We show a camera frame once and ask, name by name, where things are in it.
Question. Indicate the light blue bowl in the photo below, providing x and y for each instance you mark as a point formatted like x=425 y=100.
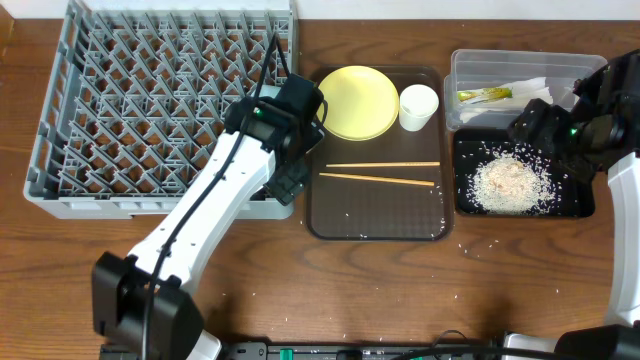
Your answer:
x=270 y=91

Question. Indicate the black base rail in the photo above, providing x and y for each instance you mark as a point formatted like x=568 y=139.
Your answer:
x=263 y=351

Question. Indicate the green orange snack wrapper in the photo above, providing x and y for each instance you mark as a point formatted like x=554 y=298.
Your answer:
x=484 y=95

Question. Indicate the black waste tray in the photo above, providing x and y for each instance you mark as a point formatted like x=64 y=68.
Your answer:
x=577 y=197

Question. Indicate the white paper napkin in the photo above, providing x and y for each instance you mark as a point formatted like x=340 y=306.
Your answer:
x=523 y=92

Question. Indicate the white paper cup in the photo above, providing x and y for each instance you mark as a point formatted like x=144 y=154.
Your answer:
x=418 y=103

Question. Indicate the lower wooden chopstick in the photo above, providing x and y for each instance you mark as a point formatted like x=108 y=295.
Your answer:
x=379 y=179

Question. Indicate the dark brown serving tray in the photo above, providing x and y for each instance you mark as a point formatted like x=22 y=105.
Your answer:
x=342 y=209

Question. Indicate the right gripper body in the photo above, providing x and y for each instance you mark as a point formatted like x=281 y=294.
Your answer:
x=557 y=136

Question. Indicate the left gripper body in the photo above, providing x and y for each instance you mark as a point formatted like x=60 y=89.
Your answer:
x=288 y=178

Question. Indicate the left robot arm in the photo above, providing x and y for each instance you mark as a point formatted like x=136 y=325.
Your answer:
x=144 y=301

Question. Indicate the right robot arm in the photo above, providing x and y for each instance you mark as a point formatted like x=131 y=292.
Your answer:
x=600 y=133

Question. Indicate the grey dish rack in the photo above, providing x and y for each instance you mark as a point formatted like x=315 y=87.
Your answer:
x=137 y=97

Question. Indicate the wooden chopstick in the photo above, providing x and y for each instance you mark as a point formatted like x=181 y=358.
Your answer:
x=383 y=165
x=379 y=179

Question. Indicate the yellow plate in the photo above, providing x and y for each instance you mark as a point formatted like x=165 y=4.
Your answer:
x=362 y=103

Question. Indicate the clear plastic bin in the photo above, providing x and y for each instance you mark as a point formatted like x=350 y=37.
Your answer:
x=475 y=69

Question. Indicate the upper wooden chopstick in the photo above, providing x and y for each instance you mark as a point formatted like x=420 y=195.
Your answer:
x=383 y=165

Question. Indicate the pile of rice waste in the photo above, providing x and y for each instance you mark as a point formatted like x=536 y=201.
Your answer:
x=503 y=178

